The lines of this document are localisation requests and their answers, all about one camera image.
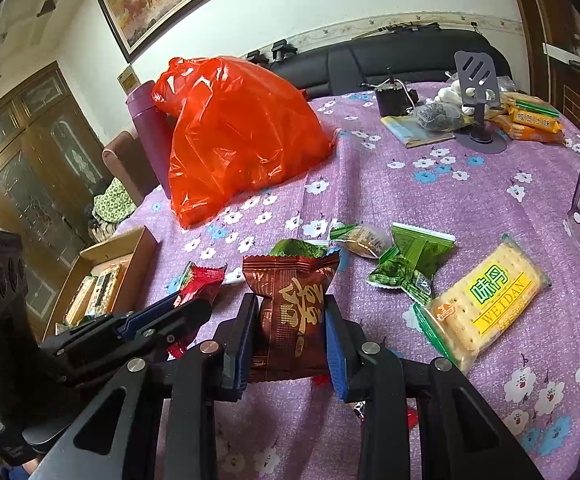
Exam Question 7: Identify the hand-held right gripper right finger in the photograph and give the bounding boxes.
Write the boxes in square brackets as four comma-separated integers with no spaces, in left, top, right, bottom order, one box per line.
[322,300,546,480]

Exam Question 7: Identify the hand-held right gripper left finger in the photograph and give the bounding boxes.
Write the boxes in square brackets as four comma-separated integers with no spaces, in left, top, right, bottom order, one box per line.
[45,292,262,480]

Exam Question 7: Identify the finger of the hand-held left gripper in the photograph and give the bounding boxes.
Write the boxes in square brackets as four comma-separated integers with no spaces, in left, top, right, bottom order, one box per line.
[39,292,185,363]
[50,299,217,387]

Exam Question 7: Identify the orange-edged cracker packet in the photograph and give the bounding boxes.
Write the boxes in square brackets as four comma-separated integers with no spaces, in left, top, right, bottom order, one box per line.
[90,261,126,317]

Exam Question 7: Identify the cardboard box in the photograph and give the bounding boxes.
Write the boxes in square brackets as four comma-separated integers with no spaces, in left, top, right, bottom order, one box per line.
[45,225,160,342]

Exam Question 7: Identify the green-edged cracker packet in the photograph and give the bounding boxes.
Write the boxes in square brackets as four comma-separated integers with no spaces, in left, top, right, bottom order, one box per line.
[64,275,96,327]

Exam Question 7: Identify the brown snack packet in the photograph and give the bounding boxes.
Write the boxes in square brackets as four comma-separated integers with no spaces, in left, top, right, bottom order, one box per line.
[242,252,342,385]

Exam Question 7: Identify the green pea snack packet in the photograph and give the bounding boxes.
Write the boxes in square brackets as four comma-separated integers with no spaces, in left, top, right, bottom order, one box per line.
[390,222,457,282]
[367,259,434,307]

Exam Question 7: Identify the clear green-edged pastry packet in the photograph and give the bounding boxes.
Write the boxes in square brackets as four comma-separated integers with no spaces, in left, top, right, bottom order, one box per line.
[329,224,392,260]

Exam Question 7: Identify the yellow cracker packet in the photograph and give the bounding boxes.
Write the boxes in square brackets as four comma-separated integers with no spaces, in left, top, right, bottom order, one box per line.
[412,234,552,374]

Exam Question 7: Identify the small red snack packet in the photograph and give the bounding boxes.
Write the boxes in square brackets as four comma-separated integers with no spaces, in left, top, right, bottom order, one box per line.
[352,400,419,432]

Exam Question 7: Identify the dark green snack packet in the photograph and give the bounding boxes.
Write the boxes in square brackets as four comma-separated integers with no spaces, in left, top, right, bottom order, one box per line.
[270,239,332,262]

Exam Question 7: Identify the green patterned cloth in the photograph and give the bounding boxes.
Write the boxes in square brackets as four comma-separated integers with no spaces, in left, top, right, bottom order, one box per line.
[92,180,137,242]

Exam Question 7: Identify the brown armchair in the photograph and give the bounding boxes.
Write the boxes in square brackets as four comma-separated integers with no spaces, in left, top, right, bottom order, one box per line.
[102,130,171,206]

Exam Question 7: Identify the wooden glass door cabinet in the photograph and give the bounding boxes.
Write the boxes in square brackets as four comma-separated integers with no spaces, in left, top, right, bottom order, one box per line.
[0,60,117,321]

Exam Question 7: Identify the purple floral tablecloth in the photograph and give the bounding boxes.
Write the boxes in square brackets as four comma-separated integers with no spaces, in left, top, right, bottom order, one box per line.
[112,80,580,480]

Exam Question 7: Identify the purple thermos bottle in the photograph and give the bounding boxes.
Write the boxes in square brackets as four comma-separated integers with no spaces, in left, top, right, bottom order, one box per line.
[125,80,173,200]

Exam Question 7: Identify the orange plastic bag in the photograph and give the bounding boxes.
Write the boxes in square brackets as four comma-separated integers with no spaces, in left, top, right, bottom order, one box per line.
[151,56,333,230]

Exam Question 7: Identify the book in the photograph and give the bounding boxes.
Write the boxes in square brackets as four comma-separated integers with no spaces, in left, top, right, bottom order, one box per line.
[381,116,456,150]

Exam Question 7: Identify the clear bag with dark contents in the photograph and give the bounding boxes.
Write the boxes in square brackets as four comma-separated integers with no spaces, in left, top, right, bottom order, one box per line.
[415,102,467,134]

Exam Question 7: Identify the small black box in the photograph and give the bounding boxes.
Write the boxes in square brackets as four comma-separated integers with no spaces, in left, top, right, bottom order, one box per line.
[374,72,412,117]

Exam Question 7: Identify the white gloves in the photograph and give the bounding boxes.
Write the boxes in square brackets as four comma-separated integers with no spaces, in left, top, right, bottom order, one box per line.
[435,82,477,116]

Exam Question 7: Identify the black sofa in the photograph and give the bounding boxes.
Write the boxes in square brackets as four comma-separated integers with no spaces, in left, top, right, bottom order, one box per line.
[265,29,512,102]

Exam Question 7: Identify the orange cracker packet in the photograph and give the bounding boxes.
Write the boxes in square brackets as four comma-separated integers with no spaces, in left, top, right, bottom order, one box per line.
[490,110,567,147]

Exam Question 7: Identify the grey phone stand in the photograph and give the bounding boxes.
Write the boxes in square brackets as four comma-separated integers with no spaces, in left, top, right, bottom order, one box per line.
[454,51,509,154]

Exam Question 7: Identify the green-topped cracker packet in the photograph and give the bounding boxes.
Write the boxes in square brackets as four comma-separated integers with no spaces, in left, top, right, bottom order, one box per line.
[500,92,562,122]

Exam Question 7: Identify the framed painting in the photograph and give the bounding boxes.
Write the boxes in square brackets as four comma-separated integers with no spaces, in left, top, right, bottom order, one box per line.
[97,0,301,63]

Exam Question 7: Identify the dark wooden cabinet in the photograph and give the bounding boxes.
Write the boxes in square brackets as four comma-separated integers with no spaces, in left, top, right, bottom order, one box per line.
[502,0,580,161]

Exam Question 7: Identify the yellow wall sign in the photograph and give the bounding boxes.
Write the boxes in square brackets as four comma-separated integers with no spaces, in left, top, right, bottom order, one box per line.
[116,64,139,95]

